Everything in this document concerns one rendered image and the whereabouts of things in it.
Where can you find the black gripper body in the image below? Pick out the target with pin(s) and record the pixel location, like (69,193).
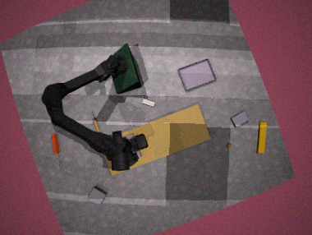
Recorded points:
(139,141)

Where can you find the yellow flat bar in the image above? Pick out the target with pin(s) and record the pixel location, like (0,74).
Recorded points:
(261,137)

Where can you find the orange-handled awl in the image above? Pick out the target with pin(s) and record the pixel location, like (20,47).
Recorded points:
(55,144)

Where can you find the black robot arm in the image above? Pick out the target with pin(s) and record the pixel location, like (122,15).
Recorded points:
(109,146)

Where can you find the brown wooden awl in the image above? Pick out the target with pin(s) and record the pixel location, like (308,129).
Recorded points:
(96,124)

